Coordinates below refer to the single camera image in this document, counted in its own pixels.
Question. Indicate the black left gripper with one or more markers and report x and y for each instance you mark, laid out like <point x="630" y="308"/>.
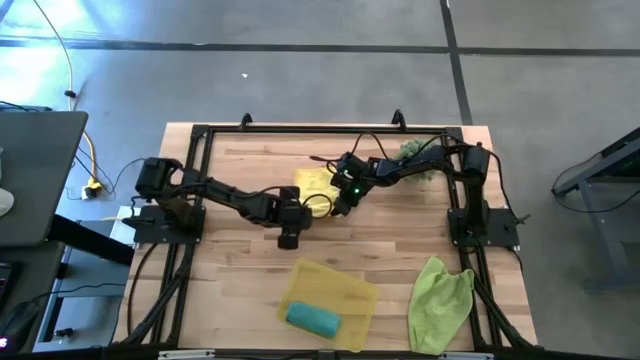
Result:
<point x="292" y="215"/>

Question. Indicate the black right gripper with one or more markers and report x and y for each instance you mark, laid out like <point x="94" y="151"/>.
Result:
<point x="355" y="175"/>

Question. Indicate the yellow microfiber towel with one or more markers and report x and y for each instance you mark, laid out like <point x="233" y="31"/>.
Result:
<point x="312" y="182"/>

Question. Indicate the yellow translucent plastic basket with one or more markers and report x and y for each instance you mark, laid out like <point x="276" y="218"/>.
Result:
<point x="340" y="292"/>

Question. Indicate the teal microfiber towel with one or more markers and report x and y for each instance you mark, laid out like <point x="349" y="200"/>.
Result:
<point x="312" y="320"/>

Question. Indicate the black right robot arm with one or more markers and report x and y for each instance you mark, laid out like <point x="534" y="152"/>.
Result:
<point x="415" y="165"/>

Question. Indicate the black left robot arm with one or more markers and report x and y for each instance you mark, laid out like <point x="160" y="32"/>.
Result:
<point x="225" y="192"/>

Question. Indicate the green microfiber towel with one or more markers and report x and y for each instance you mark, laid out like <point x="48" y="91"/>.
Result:
<point x="440" y="310"/>

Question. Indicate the potted green succulent plant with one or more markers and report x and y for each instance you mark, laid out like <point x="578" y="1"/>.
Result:
<point x="415" y="147"/>

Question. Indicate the yellow power strip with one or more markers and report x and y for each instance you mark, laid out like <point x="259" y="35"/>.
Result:
<point x="91" y="189"/>

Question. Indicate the black desk crossbar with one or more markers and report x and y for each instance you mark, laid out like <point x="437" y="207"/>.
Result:
<point x="90" y="242"/>

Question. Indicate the grey low cabinet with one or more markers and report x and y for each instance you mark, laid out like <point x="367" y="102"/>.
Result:
<point x="95" y="280"/>

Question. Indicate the grey metal cart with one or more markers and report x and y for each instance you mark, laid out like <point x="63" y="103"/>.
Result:
<point x="600" y="200"/>

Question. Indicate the dark grey desk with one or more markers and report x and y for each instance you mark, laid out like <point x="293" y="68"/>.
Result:
<point x="40" y="170"/>

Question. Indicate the white computer mouse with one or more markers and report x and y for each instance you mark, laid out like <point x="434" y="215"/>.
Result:
<point x="4" y="202"/>

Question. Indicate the black computer mouse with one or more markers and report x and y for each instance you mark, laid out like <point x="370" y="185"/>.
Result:
<point x="17" y="320"/>

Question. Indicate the black aluminium table frame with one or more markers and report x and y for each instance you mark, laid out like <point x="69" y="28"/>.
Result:
<point x="325" y="129"/>

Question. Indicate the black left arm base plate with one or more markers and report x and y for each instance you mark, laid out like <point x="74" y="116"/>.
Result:
<point x="150" y="232"/>

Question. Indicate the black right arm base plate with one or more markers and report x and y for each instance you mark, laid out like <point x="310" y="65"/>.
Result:
<point x="500" y="235"/>

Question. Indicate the silver metal bracket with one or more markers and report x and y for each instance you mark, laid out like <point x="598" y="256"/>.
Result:
<point x="185" y="355"/>
<point x="465" y="356"/>

